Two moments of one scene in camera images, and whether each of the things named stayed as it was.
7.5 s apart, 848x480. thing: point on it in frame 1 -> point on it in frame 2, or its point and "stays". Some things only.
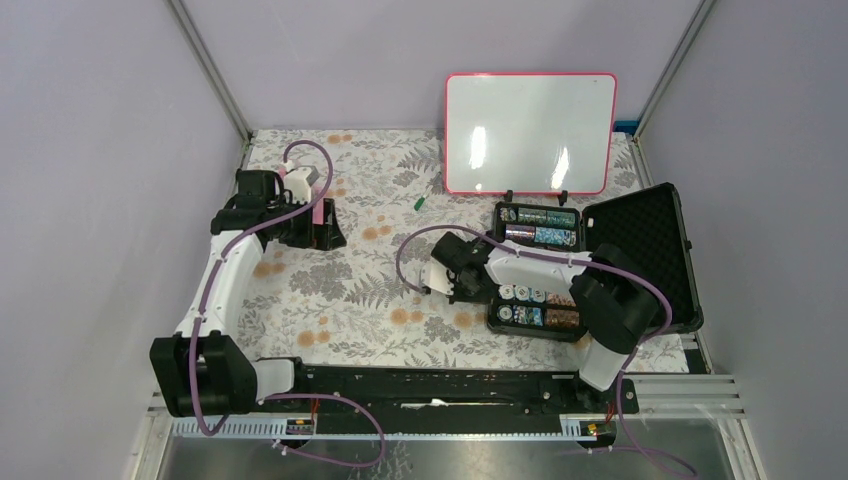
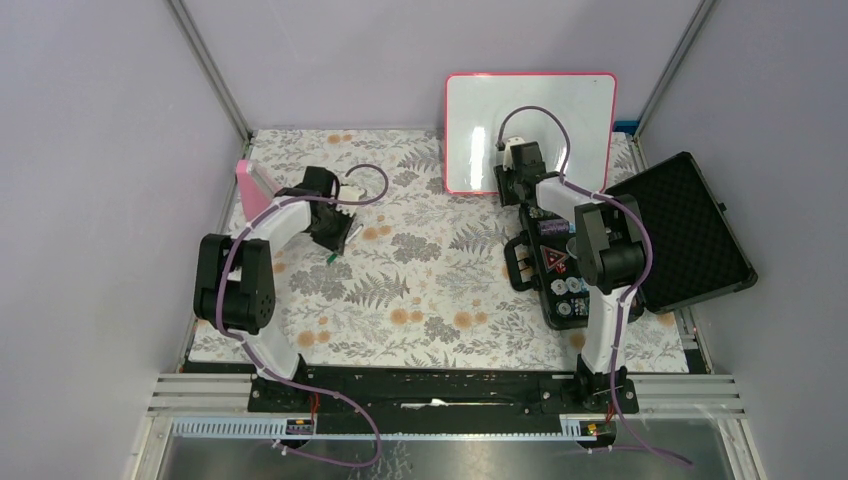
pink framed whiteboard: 529,132 stays
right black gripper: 486,297 -> 506,199
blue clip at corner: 625,126 stays
